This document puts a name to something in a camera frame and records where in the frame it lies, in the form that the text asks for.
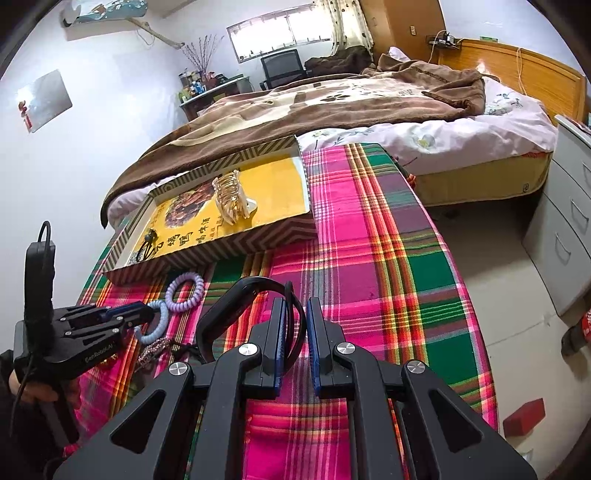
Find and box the silver wall poster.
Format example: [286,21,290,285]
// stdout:
[18,69,74,134]

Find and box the dark brown cloth pile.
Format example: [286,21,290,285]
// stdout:
[305,46,375,77]

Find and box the bed with brown blanket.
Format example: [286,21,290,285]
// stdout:
[102,59,485,229]

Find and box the pink floral bed sheet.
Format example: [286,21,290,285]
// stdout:
[108,76,559,217]

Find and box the vase of dry branches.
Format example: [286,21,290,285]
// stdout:
[181,37,225,77]

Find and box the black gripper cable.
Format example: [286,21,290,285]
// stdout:
[11,220,52,418]

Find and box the black beaded hair tie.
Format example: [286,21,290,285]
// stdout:
[134,228,161,265]

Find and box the clear gold claw clip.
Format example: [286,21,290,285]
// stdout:
[211,170,258,227]

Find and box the purple spiral hair tie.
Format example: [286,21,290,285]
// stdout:
[165,272,205,315]

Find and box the gold rhinestone bracelet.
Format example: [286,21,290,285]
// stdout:
[136,339,174,370]

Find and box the yellow mattress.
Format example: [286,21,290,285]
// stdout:
[411,152,552,208]

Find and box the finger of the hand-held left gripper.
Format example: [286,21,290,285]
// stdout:
[51,301,155,326]
[58,310,155,347]

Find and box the red and black object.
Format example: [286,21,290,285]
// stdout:
[566,309,591,356]

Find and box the small side desk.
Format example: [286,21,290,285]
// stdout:
[179,76,254,121]

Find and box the red box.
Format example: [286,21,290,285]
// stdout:
[502,398,546,435]

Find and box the black office chair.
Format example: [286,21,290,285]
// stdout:
[259,48,309,90]

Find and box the plaid tablecloth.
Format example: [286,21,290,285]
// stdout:
[76,143,499,480]

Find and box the wooden wardrobe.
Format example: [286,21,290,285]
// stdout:
[360,0,446,51]

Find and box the group of toiletry bottles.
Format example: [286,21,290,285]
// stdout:
[178,69,229,100]

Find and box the yellow cable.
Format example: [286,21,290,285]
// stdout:
[515,46,529,95]

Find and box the white drawer cabinet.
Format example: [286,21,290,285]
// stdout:
[522,114,591,317]

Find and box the power strip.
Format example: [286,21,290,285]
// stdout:
[427,30,462,49]

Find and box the patterned curtain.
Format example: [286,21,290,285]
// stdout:
[323,0,375,56]

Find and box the black headband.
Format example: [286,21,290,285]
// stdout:
[196,277,308,367]

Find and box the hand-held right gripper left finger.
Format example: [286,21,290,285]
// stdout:
[53,298,296,480]

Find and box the wall air conditioner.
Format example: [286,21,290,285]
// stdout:
[60,0,149,26]

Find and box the wrapped air conditioner pipe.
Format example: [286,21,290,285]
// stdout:
[124,17,185,49]

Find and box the wooden headboard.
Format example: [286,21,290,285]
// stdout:
[436,39,589,125]

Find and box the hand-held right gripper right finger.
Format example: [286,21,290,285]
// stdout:
[307,296,539,480]

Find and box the blue spiral hair tie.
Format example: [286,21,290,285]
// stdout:
[139,300,170,344]

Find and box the window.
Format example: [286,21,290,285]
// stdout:
[226,4,338,63]

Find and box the striped cardboard box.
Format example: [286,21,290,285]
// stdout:
[100,135,319,286]

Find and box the person's left hand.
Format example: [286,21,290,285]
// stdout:
[9,378,81,416]

